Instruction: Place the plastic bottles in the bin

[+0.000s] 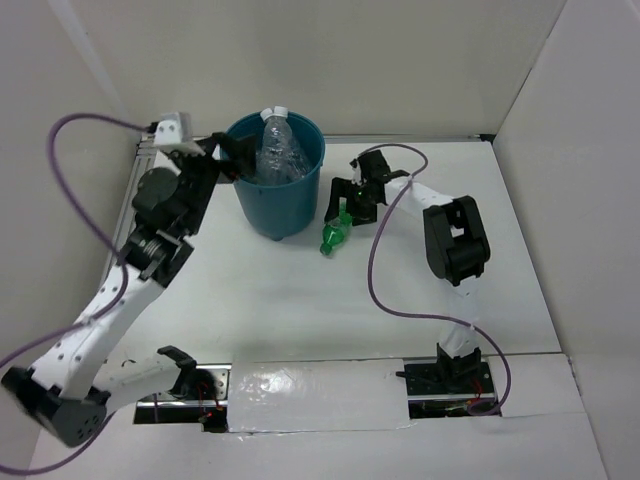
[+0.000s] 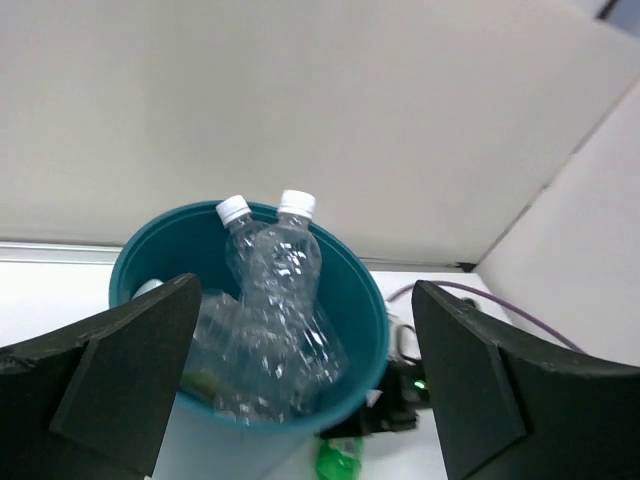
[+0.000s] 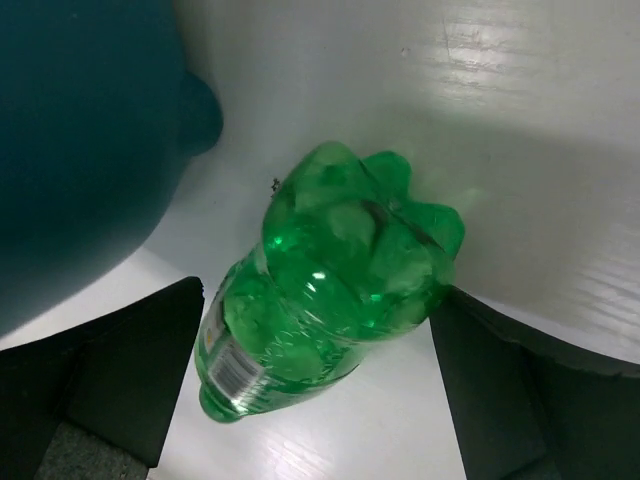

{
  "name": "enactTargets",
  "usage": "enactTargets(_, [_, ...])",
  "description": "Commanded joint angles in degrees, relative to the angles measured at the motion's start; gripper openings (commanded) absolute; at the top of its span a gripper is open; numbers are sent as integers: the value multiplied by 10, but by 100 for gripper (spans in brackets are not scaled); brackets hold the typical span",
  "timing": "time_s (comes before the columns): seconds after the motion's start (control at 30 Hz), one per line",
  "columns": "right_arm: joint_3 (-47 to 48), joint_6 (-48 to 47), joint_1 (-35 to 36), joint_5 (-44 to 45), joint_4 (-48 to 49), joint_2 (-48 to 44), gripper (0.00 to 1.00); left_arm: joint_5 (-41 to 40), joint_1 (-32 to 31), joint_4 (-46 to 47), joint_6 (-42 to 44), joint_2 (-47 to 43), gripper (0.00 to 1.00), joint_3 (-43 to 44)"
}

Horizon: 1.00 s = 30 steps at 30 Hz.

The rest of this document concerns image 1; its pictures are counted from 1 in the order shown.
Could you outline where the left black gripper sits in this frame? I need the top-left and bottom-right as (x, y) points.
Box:
(170, 132), (258, 236)

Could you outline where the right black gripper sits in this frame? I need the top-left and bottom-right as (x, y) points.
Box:
(325, 177), (379, 227)

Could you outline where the green plastic bottle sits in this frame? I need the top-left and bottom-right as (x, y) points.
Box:
(319, 202), (353, 257)

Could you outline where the clear bottle white label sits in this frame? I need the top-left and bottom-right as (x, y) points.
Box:
(260, 108), (274, 121)

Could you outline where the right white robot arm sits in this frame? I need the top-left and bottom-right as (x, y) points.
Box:
(320, 146), (490, 392)

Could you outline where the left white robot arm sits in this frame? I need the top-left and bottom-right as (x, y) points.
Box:
(1, 133), (257, 447)

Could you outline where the teal plastic bin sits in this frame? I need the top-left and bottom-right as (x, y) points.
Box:
(227, 108), (325, 241)

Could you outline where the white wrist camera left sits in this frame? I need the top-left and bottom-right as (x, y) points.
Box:
(153, 112), (193, 148)

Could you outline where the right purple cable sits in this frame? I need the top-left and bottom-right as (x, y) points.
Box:
(367, 144), (512, 416)

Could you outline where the purple cable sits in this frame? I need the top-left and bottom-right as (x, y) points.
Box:
(367, 144), (512, 416)
(0, 114), (156, 475)

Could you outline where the aluminium frame rail left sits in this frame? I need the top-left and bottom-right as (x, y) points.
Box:
(112, 138), (156, 251)

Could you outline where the aluminium frame rail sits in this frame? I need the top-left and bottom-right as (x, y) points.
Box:
(112, 138), (156, 251)
(138, 134), (496, 152)

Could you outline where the aluminium frame rail back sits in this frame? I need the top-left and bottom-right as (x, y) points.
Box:
(138, 134), (496, 152)

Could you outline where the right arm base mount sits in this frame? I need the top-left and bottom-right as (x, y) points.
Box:
(395, 346), (500, 420)

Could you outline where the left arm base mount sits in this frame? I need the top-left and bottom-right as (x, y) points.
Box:
(133, 346), (231, 434)

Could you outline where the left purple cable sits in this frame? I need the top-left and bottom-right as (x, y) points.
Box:
(0, 114), (156, 475)

